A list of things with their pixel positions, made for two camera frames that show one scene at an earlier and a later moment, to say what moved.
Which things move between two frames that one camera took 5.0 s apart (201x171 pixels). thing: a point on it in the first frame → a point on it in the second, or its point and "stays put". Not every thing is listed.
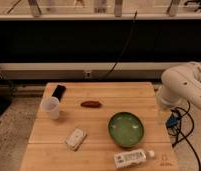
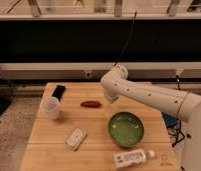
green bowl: [126, 129] stays put
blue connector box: [172, 121] stays put
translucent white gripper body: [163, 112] → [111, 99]
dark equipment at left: [3, 94] stays put
